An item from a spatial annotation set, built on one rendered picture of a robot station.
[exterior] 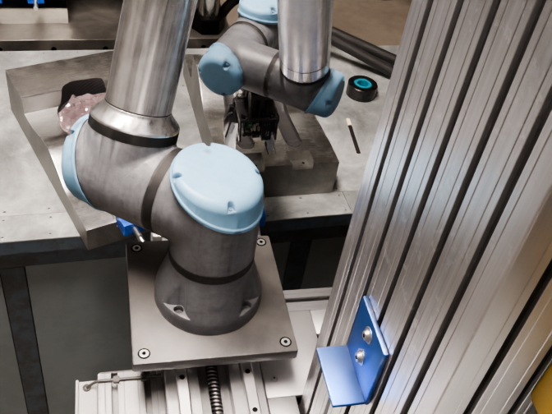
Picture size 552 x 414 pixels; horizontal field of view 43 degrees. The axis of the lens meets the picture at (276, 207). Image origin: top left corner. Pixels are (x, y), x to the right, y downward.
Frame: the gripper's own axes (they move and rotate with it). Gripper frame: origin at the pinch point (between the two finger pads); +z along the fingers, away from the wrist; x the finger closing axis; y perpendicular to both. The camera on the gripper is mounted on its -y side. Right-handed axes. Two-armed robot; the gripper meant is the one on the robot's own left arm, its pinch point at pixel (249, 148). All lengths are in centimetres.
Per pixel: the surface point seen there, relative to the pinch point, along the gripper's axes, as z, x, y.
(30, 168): 13.1, -44.9, -12.0
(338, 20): 121, 93, -222
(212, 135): 7.0, -5.8, -11.9
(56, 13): 17, -41, -78
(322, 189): 15.0, 17.5, -0.8
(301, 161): 10.0, 13.1, -5.0
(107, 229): 7.9, -29.0, 11.3
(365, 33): 121, 105, -209
